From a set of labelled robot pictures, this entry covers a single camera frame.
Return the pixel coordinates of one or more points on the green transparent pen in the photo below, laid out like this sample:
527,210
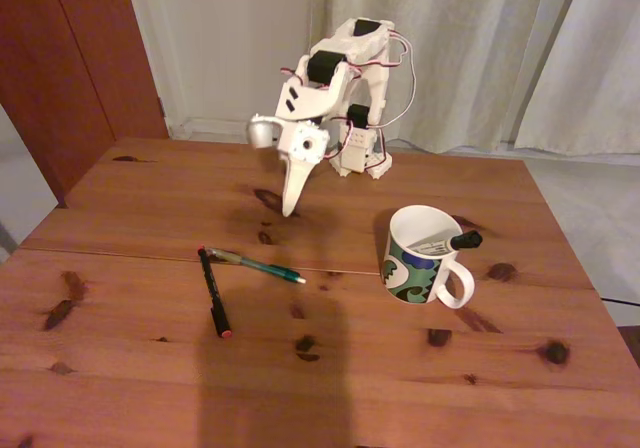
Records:
260,266

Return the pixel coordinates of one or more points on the black pen red end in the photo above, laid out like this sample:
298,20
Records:
215,298

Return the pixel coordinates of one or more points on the white marker black cap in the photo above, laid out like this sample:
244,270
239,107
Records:
467,240

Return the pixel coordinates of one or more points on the white controller board case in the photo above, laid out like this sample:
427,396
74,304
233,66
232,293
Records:
337,169

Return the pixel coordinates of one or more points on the white mug green blue pattern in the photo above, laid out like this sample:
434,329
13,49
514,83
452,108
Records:
415,278

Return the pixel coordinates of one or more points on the brown wooden cabinet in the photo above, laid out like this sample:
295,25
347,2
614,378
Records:
60,68

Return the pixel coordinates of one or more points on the silver camera box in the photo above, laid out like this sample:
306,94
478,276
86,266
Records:
260,133

